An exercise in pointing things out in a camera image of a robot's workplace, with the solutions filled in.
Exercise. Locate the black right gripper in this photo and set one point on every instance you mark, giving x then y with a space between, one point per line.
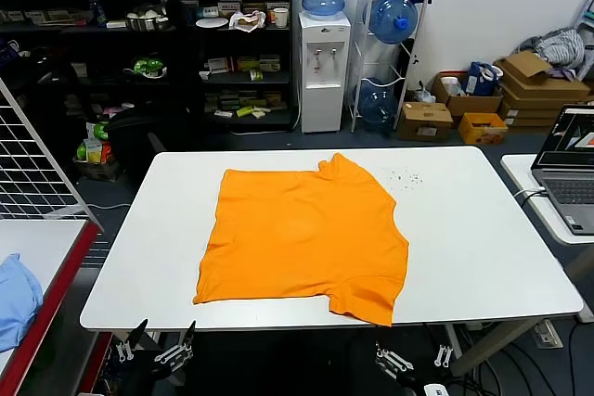
417 384

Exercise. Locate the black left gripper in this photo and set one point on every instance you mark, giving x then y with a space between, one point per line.
160 370

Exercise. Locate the orange t-shirt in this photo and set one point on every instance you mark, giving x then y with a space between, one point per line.
301 238

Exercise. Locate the grey clothes pile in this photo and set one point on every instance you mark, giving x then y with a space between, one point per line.
561 46

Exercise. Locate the beige table leg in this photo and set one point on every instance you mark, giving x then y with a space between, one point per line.
496 345

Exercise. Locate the red-edged white table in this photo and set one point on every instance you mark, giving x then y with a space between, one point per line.
60 284

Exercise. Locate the grey power strip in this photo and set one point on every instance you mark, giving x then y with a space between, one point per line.
547 333

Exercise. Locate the light blue cloth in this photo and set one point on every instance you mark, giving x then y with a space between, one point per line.
16 303

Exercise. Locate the basket of groceries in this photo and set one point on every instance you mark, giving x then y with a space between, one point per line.
95 155

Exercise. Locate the black office chair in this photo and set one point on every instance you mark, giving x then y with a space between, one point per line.
139 136

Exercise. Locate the white side table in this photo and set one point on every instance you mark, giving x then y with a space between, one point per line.
520 169

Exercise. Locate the grey laptop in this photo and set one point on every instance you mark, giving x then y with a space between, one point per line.
568 187

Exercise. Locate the closed brown cardboard box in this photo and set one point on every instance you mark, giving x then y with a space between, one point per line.
424 122

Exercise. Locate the orange cardboard box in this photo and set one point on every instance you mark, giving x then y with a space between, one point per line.
482 131

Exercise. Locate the lime green box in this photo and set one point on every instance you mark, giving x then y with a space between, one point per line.
245 111

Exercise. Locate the open box with white contents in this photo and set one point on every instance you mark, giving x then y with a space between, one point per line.
473 104

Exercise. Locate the flat cardboard box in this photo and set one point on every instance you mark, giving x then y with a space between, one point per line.
529 120
533 106

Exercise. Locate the clear plastic bag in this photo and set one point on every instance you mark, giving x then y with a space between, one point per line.
424 94

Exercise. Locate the green toy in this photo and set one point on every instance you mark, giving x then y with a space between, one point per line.
148 66

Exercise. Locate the red and white box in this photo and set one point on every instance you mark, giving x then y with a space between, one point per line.
218 65

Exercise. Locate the blue paper bag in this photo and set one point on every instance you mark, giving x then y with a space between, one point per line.
480 78

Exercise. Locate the yellow green box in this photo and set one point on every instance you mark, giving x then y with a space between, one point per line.
247 63

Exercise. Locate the white water dispenser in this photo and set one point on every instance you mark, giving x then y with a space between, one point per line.
322 76

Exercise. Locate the black shelving unit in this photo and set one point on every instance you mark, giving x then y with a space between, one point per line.
153 43

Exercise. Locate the white green box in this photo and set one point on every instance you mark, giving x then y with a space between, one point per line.
270 63

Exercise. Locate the large open cardboard box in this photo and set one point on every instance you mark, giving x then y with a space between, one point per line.
538 76

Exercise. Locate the white metal jug rack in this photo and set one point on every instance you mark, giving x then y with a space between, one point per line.
359 43

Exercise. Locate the metal bowl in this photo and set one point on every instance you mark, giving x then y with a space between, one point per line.
146 21

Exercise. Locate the white plate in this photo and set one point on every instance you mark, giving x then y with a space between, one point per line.
212 22

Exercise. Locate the white plastic bag with food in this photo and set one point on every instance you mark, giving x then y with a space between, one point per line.
248 21

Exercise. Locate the blue spray bottle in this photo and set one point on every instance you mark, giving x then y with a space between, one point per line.
99 13

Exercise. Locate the white paper cup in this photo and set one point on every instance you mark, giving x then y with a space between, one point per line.
280 16

